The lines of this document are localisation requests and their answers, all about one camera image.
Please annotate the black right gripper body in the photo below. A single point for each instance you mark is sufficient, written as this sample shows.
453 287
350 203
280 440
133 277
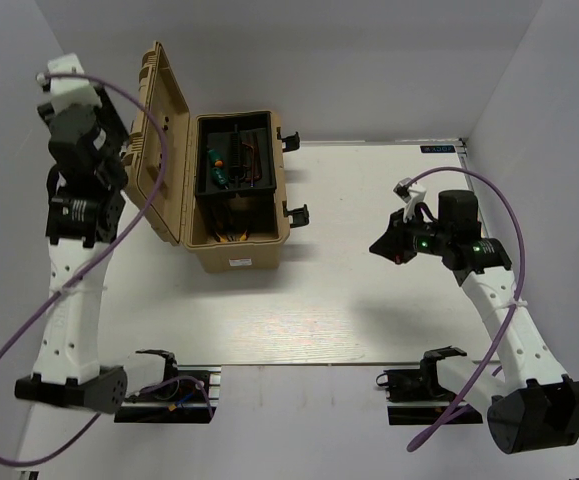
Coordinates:
422 237

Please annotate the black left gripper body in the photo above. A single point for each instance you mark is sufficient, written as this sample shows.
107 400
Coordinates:
110 120

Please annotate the green stubby screwdriver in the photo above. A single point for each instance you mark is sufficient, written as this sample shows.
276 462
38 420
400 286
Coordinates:
220 178
215 159

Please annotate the tan plastic toolbox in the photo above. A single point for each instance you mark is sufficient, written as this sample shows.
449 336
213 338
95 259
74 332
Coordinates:
161 162

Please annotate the yellow black pliers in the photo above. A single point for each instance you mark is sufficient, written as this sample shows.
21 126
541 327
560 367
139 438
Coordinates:
229 236

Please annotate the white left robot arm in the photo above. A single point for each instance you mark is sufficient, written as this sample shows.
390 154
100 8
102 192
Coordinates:
85 203

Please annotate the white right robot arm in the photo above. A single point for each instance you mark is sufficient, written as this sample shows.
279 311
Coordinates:
534 404

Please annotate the black toolbox inner tray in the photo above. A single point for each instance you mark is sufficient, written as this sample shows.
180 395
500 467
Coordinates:
225 133

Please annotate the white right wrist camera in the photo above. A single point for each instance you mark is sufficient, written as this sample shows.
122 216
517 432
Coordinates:
411 193

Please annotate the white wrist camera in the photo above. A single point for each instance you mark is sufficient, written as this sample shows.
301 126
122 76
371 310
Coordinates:
67 91
411 193

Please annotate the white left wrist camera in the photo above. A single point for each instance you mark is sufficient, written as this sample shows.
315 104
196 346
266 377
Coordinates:
67 91

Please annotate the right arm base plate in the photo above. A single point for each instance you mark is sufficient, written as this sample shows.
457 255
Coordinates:
409 403

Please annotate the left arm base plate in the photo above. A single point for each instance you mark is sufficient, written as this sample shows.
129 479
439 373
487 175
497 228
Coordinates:
192 400

